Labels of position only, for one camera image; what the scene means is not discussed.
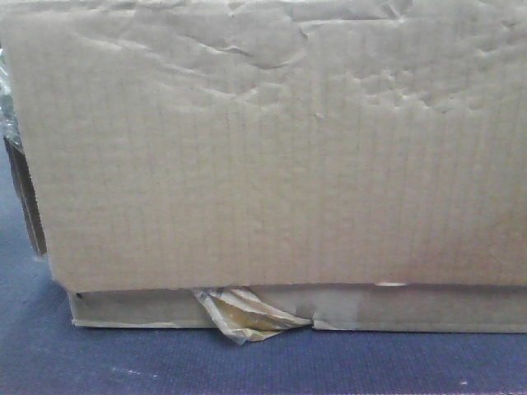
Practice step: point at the plain worn cardboard box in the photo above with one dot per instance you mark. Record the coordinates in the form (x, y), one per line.
(361, 164)

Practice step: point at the peeling packing tape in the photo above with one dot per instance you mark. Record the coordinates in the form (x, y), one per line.
(242, 316)

